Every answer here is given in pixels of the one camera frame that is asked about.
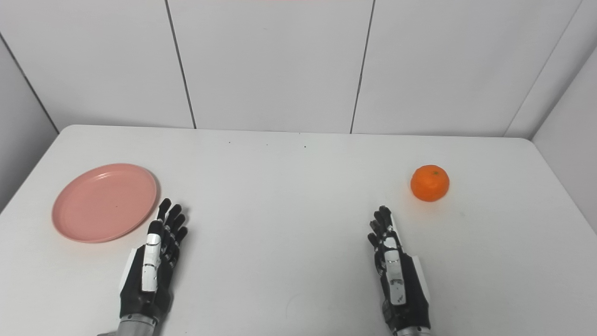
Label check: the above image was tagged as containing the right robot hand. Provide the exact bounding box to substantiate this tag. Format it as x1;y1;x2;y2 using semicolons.
367;205;431;333

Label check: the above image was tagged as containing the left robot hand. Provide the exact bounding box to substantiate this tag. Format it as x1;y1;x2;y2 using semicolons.
118;198;188;325

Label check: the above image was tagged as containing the pink plate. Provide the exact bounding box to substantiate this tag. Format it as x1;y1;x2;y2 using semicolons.
52;163;158;244

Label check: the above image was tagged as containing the orange fruit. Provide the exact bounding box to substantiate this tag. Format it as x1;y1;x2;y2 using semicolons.
410;165;450;203

